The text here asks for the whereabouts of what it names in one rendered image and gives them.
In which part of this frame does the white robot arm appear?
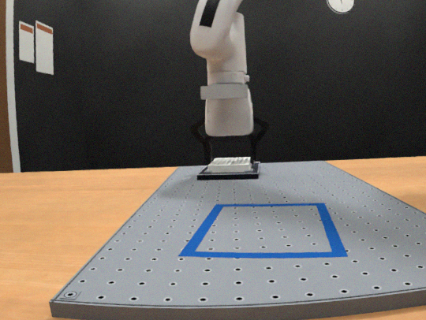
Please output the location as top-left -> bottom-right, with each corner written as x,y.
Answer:
190,0 -> 249,99

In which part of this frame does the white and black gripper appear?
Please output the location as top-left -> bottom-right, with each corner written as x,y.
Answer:
190,89 -> 270,165

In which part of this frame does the blue tape square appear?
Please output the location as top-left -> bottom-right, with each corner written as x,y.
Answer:
179,203 -> 348,259

